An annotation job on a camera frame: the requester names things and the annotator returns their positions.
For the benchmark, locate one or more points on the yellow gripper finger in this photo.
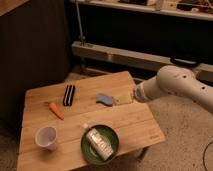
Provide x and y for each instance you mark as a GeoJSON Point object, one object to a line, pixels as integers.
{"type": "Point", "coordinates": [119, 100]}

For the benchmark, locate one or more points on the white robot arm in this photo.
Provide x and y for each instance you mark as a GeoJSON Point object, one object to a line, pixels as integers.
{"type": "Point", "coordinates": [170, 80]}

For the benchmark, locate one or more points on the black white striped block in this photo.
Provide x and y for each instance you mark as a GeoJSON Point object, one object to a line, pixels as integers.
{"type": "Point", "coordinates": [69, 95]}

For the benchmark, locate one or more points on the silver can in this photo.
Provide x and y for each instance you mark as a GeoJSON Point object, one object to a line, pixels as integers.
{"type": "Point", "coordinates": [103, 148]}

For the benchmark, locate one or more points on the green bowl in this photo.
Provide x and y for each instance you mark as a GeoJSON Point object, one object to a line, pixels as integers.
{"type": "Point", "coordinates": [89, 153]}

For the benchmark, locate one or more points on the wooden table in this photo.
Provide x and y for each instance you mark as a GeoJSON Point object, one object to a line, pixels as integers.
{"type": "Point", "coordinates": [134, 123]}

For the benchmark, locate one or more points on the orange carrot toy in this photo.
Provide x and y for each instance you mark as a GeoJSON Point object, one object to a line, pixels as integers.
{"type": "Point", "coordinates": [56, 110]}

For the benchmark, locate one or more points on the metal pole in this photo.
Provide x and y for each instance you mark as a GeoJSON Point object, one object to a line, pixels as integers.
{"type": "Point", "coordinates": [82, 38]}

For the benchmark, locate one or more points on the metal shelf rail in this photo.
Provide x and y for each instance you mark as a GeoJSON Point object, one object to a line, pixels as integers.
{"type": "Point", "coordinates": [119, 56]}

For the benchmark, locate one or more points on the black handle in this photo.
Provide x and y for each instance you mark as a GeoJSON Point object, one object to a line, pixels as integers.
{"type": "Point", "coordinates": [184, 63]}

